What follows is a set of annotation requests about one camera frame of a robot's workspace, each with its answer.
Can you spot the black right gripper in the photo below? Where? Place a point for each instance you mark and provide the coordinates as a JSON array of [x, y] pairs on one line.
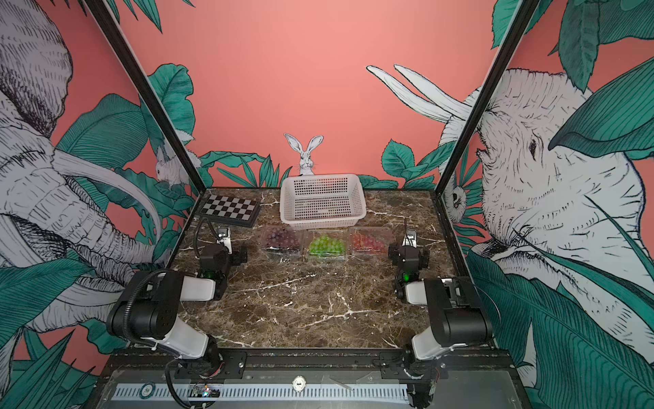
[[397, 253]]

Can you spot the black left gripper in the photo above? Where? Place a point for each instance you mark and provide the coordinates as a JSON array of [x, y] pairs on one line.
[[237, 258]]

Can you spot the clear plastic clamshell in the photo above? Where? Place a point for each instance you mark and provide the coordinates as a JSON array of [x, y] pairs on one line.
[[311, 234], [385, 233]]

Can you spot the red grape bunch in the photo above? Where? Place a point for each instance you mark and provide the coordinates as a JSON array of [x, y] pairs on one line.
[[367, 244]]

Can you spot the clear plastic clamshell container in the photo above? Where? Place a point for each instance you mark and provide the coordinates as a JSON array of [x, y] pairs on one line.
[[280, 253]]

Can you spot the purple grape bunch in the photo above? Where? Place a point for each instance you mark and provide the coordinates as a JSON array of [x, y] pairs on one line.
[[282, 239]]

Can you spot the green grape bunch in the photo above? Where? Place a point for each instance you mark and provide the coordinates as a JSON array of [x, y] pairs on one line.
[[327, 246]]

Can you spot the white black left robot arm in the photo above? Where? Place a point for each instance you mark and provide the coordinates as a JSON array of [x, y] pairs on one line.
[[147, 310]]

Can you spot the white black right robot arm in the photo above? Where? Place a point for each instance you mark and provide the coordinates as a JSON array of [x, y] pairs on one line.
[[457, 318]]

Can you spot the black white chessboard box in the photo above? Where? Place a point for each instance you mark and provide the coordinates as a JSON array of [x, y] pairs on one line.
[[230, 210]]

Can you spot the white perforated plastic basket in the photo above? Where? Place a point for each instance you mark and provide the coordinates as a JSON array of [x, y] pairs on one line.
[[323, 201]]

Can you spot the black front mounting rail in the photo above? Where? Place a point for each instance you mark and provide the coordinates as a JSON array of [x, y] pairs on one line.
[[390, 364]]

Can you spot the white slotted cable duct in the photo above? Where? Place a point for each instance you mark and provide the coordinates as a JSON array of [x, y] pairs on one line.
[[241, 392]]

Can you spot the black left frame post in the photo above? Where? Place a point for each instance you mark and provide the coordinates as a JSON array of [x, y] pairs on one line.
[[112, 32]]

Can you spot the black frame post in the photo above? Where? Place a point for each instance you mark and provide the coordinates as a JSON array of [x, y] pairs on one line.
[[112, 32], [517, 28]]

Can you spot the black right frame post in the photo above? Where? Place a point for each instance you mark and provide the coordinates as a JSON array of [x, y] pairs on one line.
[[517, 28]]

